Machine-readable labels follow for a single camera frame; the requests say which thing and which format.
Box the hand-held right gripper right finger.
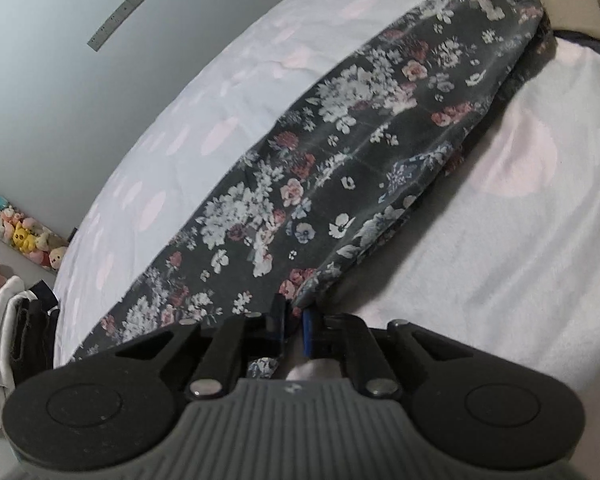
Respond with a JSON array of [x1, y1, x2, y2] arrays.
[[303, 310, 462, 400]]

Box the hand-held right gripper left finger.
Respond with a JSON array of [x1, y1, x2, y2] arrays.
[[114, 293, 288, 401]]

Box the dark floral pants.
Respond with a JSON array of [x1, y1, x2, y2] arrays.
[[70, 0, 555, 380]]

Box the white pink-dotted bed sheet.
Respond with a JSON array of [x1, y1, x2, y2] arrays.
[[53, 0, 600, 411]]

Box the black garment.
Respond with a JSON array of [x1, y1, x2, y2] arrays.
[[9, 280, 61, 391]]

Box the row of plush toys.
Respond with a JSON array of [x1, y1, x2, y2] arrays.
[[0, 188, 71, 272]]

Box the grey wall strip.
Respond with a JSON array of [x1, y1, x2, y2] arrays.
[[86, 0, 147, 53]]

